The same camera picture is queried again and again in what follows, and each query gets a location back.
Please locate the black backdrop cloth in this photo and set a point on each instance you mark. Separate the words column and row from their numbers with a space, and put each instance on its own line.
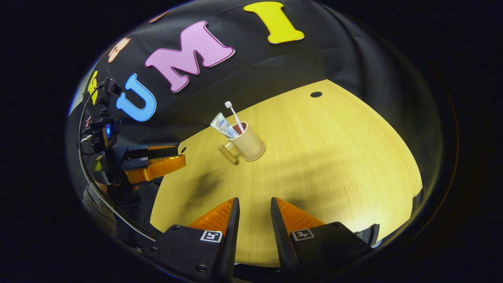
column 275, row 67

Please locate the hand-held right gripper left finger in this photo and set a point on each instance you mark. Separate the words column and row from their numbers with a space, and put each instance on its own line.
column 232, row 236

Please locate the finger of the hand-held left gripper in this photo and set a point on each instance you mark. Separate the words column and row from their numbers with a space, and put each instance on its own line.
column 135, row 159
column 161, row 167

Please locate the white toothbrush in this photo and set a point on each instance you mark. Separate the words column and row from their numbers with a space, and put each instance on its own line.
column 228, row 104

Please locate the beige cup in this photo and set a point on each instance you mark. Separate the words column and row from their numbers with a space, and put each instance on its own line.
column 249, row 145

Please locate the wooden desktop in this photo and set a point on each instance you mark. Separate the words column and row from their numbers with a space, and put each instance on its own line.
column 334, row 157

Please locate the white toothpaste tube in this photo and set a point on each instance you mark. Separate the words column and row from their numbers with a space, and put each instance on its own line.
column 222, row 124

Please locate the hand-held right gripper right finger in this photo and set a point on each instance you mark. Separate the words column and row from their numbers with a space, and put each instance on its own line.
column 281, row 236

